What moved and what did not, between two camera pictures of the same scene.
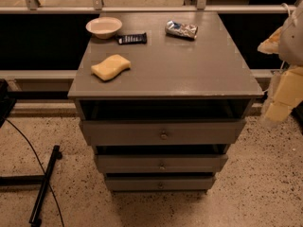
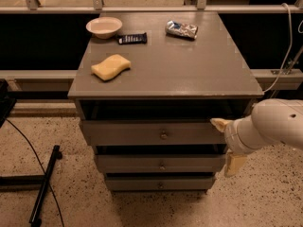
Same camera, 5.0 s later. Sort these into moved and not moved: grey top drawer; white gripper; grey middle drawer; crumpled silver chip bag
Moved: white gripper
Not moved: grey middle drawer; crumpled silver chip bag; grey top drawer
